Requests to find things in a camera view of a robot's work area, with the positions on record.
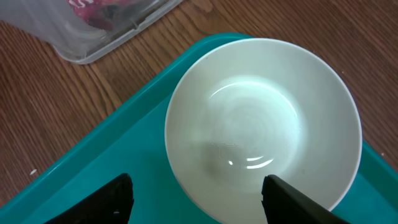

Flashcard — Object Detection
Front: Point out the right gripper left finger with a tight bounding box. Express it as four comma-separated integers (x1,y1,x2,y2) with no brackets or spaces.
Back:
45,173,134,224

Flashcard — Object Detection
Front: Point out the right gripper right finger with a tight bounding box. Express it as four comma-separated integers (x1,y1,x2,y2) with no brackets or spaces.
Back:
261,175,348,224

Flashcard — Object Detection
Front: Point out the red snack wrapper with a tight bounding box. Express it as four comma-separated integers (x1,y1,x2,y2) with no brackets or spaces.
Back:
67,0,150,30

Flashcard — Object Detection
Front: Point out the teal plastic tray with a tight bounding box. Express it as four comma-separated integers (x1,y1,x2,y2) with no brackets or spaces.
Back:
1,33,397,223

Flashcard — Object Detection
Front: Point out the white bowl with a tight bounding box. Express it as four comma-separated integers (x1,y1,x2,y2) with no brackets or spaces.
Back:
165,38,362,223

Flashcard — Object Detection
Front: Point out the clear plastic bin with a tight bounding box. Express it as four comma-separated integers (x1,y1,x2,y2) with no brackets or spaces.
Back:
1,0,182,65

